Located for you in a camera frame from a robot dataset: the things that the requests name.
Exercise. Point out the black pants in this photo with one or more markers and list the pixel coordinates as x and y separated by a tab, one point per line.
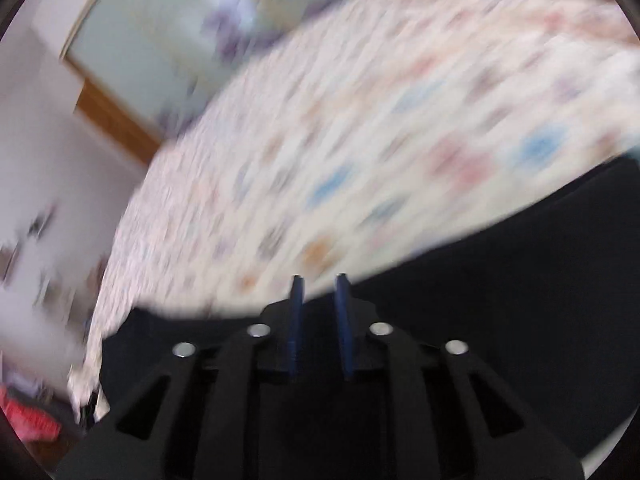
548	299

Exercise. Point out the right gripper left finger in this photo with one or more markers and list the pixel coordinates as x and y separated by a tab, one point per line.
196	414

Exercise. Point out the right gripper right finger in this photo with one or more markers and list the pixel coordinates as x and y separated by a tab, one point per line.
453	416

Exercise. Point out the red stuffed toys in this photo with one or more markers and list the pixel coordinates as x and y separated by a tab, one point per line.
29	424

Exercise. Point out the floral bed sheet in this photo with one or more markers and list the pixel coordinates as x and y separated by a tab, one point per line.
384	128

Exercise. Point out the glass sliding wardrobe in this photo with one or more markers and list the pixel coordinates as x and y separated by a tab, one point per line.
150	67

